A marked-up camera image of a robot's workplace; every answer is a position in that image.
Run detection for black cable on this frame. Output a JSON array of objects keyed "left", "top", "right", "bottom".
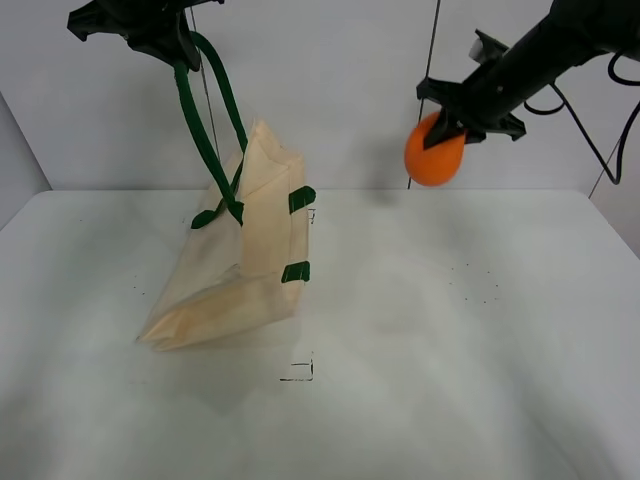
[{"left": 522, "top": 47, "right": 640, "bottom": 199}]

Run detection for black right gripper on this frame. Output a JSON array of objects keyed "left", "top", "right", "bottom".
[{"left": 417, "top": 31, "right": 526, "bottom": 150}]

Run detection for white linen bag green handles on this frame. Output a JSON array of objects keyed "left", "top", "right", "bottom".
[{"left": 138, "top": 32, "right": 316, "bottom": 351}]

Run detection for orange with stem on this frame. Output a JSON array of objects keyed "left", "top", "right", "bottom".
[{"left": 404, "top": 112, "right": 466, "bottom": 187}]

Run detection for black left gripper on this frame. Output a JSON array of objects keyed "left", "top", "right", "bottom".
[{"left": 67, "top": 0, "right": 200, "bottom": 72}]

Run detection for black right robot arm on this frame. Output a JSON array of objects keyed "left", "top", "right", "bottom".
[{"left": 417, "top": 0, "right": 639, "bottom": 149}]

